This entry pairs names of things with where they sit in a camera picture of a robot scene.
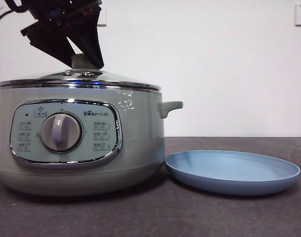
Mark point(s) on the pale green electric steamer pot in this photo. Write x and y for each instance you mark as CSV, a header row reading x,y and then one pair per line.
x,y
135,148

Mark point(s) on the blue round plate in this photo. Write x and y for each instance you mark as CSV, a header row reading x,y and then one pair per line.
x,y
229,170

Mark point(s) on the glass lid with green knob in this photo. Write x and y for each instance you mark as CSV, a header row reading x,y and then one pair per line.
x,y
91,79

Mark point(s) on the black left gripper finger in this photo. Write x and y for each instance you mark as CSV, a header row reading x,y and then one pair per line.
x,y
49,42
92,42

